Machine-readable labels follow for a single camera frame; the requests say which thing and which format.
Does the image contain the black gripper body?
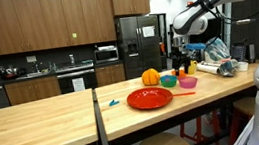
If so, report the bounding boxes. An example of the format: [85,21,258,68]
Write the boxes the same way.
[169,43,193,67]

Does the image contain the pink plastic bowl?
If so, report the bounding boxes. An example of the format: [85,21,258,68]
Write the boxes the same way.
[178,75,200,91]

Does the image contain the green and blue bowl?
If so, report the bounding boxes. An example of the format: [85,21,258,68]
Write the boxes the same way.
[159,73,179,89]

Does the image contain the white paper roll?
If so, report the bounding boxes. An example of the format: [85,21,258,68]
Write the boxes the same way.
[195,59,222,78]

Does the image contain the orange plastic straw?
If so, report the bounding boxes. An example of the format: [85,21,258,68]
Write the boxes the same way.
[172,90,197,98]

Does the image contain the orange toy pumpkin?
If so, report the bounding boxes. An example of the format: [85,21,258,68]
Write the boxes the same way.
[140,67,162,88]

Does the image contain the bread in blue plastic bag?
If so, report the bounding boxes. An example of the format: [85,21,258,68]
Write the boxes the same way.
[203,33,241,80]

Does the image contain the red plate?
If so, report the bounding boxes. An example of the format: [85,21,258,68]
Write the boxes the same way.
[125,84,175,113]

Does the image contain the white paper on fridge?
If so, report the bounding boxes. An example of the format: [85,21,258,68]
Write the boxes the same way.
[142,25,157,38]

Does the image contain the stainless steel fridge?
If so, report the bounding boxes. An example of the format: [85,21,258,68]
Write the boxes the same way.
[113,12,166,82]

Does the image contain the brown base cabinet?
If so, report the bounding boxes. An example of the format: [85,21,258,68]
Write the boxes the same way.
[93,62,127,88]
[4,75,62,107]

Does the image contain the small blue clip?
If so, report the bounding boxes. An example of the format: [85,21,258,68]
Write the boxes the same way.
[108,98,121,107]

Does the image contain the steel microwave oven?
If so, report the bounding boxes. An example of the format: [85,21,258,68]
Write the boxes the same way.
[93,46,120,65]

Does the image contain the brown cabinet above fridge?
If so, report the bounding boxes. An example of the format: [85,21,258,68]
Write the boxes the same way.
[111,0,152,19]

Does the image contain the black appliance with paper sign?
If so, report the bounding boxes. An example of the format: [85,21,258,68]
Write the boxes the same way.
[56,68,98,95]

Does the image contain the steel kitchen sink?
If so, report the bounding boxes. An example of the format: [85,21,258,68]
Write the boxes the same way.
[15,70,50,81]

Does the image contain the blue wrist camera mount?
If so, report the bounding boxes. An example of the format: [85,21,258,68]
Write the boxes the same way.
[185,40,207,53]

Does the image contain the red metal stool frame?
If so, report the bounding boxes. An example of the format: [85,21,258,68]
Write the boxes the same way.
[176,109,224,145]

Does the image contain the white wall outlet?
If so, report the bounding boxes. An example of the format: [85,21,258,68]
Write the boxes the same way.
[26,55,37,64]

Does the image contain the brown upper wall cabinets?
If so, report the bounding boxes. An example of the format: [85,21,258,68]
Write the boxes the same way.
[0,0,118,56]

